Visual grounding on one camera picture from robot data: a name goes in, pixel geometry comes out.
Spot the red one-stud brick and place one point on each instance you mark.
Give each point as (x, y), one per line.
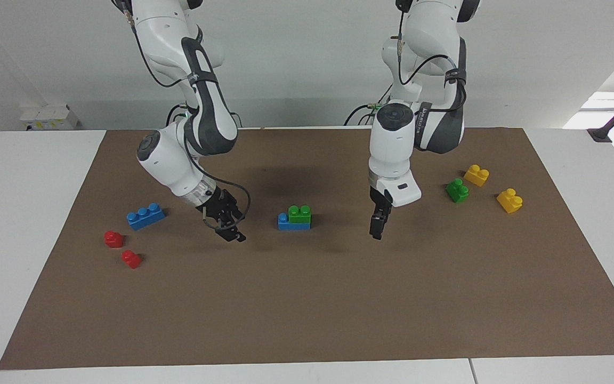
(113, 239)
(131, 260)

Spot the green two-stud brick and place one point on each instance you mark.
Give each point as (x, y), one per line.
(300, 216)
(457, 191)

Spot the brown table mat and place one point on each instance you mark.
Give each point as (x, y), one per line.
(307, 298)

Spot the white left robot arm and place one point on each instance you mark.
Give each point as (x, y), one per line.
(392, 149)

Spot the yellow two-stud brick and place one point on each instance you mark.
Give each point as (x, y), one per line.
(509, 201)
(476, 176)

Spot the white power strip box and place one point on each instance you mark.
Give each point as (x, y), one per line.
(48, 116)

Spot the blue three-stud brick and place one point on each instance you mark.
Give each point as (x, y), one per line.
(291, 225)
(145, 217)

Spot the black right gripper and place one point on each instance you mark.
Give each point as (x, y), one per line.
(220, 210)

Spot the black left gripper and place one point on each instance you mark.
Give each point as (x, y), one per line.
(380, 205)

